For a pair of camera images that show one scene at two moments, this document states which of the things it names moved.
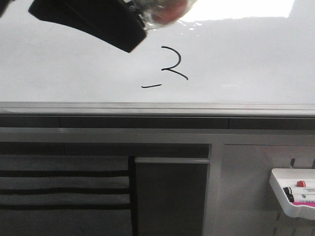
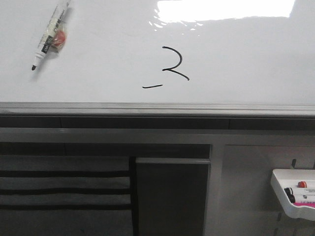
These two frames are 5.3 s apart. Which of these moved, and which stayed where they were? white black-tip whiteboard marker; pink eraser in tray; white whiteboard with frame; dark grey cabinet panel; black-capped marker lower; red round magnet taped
Moved: red round magnet taped; white black-tip whiteboard marker
Stayed: pink eraser in tray; black-capped marker lower; white whiteboard with frame; dark grey cabinet panel
